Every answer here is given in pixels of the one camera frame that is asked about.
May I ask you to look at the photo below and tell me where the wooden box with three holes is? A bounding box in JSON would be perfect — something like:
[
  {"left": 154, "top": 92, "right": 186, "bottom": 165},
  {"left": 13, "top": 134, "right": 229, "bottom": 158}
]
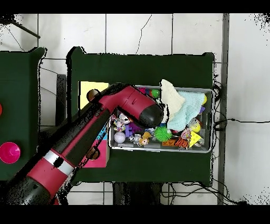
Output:
[{"left": 79, "top": 81, "right": 111, "bottom": 169}]

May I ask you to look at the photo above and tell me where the yellow cheese wedge toy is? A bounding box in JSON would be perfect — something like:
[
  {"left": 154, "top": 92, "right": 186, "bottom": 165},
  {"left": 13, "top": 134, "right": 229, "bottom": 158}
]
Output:
[{"left": 188, "top": 130, "right": 202, "bottom": 148}]

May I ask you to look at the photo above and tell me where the green spiky ball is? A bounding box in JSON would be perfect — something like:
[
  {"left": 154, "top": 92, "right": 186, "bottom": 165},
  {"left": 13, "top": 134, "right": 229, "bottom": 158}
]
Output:
[{"left": 153, "top": 125, "right": 172, "bottom": 142}]

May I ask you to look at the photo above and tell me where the silver mesh bin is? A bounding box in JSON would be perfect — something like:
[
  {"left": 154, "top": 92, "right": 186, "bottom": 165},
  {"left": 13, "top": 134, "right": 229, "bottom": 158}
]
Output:
[{"left": 109, "top": 83, "right": 215, "bottom": 153}]

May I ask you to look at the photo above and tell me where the brown plush animal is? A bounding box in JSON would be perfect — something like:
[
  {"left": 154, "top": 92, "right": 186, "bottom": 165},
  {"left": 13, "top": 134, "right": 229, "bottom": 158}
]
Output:
[{"left": 138, "top": 132, "right": 152, "bottom": 147}]

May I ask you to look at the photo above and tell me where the dark green side tablecloth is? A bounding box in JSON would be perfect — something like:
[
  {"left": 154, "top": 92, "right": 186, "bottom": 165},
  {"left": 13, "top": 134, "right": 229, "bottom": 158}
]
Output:
[{"left": 0, "top": 47, "right": 49, "bottom": 182}]

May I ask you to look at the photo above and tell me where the pink bowl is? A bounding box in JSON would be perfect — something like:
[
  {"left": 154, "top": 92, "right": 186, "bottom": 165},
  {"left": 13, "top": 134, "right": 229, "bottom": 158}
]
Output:
[{"left": 0, "top": 142, "right": 21, "bottom": 164}]

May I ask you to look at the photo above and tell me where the multicolour spiky caterpillar toy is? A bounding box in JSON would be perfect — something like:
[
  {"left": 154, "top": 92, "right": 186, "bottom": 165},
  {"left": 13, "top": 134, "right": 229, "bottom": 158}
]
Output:
[{"left": 139, "top": 87, "right": 160, "bottom": 99}]

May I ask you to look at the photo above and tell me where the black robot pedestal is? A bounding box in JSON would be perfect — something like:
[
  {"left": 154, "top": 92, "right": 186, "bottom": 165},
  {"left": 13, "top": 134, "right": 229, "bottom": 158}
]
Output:
[{"left": 112, "top": 182, "right": 163, "bottom": 205}]

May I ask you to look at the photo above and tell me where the cream waffle cloth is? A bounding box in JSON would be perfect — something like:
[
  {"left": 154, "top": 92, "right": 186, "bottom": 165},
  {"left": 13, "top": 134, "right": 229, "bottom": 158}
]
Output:
[{"left": 159, "top": 79, "right": 186, "bottom": 124}]

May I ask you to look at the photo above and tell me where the black upright panel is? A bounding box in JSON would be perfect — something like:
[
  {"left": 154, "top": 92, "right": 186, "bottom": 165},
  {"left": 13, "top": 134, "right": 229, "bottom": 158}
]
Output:
[{"left": 55, "top": 73, "right": 67, "bottom": 127}]

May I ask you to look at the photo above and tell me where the light blue waffle cloth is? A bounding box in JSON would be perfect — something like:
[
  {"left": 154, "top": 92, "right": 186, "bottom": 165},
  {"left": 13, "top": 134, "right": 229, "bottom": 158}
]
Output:
[{"left": 166, "top": 90, "right": 206, "bottom": 132}]

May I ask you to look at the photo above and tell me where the white baseball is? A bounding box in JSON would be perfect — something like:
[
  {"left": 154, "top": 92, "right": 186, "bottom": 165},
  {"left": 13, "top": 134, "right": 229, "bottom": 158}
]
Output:
[{"left": 113, "top": 132, "right": 127, "bottom": 144}]

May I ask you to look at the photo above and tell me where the orange tiger plush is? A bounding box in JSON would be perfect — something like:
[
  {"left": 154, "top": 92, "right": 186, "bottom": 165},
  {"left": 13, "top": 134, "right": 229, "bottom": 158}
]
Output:
[{"left": 173, "top": 136, "right": 189, "bottom": 150}]

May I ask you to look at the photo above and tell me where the black floor cable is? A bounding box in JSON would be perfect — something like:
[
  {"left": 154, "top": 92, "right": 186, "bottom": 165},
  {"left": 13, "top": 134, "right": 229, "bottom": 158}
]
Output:
[{"left": 214, "top": 118, "right": 270, "bottom": 132}]

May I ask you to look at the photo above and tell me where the silver robot toy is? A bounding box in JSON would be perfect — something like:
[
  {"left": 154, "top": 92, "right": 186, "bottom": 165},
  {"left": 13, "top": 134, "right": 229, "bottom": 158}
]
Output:
[{"left": 128, "top": 134, "right": 142, "bottom": 144}]

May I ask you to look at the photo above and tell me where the black tripod leg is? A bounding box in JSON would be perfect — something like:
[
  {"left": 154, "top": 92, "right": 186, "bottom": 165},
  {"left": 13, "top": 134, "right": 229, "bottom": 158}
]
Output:
[{"left": 0, "top": 14, "right": 41, "bottom": 39}]

